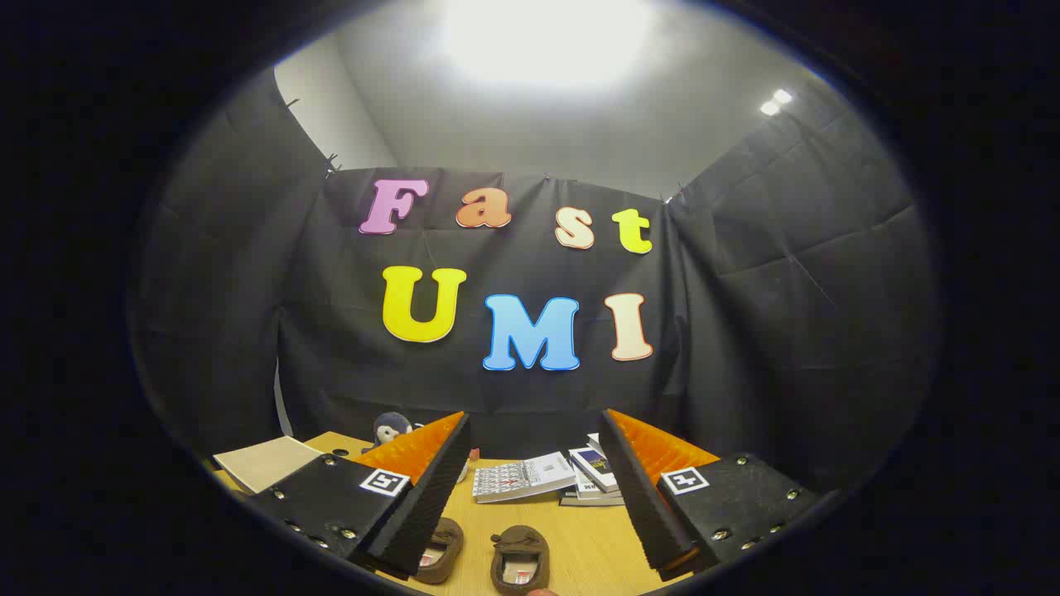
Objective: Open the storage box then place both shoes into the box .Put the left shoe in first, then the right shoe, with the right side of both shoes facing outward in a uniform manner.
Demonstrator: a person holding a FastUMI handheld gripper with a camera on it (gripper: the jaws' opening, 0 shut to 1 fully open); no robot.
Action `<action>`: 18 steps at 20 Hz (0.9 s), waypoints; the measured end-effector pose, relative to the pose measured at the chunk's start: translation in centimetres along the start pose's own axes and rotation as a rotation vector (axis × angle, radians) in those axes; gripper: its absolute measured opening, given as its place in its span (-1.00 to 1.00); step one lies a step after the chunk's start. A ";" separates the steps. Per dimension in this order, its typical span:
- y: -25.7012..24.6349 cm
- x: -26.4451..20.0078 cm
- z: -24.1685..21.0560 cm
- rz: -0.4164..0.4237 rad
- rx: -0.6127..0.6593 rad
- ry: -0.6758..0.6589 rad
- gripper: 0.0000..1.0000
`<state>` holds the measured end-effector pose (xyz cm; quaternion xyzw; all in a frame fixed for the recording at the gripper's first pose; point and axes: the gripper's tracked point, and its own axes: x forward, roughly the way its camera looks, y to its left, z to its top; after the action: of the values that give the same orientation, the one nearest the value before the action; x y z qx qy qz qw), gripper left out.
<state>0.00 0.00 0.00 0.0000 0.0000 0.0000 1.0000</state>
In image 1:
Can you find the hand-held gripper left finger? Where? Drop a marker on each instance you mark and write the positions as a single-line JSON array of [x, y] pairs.
[[431, 505]]

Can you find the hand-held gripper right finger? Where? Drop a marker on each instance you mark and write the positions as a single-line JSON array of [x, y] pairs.
[[642, 505]]

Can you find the brown fuzzy shoe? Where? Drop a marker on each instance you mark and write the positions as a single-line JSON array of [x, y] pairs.
[[447, 538], [520, 542]]

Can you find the beige fabric storage box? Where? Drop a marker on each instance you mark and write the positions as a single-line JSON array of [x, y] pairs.
[[265, 463]]

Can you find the dark grey book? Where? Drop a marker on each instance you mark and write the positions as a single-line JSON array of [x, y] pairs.
[[592, 501]]

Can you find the white paperback book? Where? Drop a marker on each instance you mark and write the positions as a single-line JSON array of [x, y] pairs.
[[584, 485]]

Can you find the white book with blue picture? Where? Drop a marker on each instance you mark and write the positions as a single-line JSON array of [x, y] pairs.
[[592, 466]]

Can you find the grey penguin plush toy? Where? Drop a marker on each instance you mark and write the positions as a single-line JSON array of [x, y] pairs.
[[389, 429]]

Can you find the grey patterned cover book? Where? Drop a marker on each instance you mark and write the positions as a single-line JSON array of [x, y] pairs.
[[522, 478]]

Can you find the small ceiling spotlight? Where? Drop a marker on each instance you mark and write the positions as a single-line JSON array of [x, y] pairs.
[[776, 101]]

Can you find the large ceiling light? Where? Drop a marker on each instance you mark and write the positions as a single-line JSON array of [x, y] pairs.
[[546, 37]]

